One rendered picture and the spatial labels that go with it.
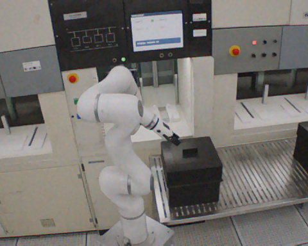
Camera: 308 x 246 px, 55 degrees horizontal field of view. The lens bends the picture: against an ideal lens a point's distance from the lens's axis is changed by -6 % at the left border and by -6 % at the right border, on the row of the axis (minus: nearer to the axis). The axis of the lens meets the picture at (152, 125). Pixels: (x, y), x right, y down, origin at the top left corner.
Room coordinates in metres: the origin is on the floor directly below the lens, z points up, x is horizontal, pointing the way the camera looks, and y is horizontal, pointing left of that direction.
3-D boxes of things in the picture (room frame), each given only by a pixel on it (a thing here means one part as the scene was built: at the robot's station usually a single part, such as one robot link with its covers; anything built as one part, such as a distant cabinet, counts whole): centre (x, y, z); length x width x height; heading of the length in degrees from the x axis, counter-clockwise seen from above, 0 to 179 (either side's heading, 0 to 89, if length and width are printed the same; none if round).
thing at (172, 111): (2.04, -0.09, 0.89); 0.22 x 0.21 x 0.04; 4
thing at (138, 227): (1.03, 0.12, 0.85); 0.19 x 0.19 x 0.18
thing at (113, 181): (1.03, 0.16, 1.07); 0.19 x 0.12 x 0.24; 78
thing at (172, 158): (1.35, -0.19, 0.98); 0.29 x 0.29 x 0.13; 3
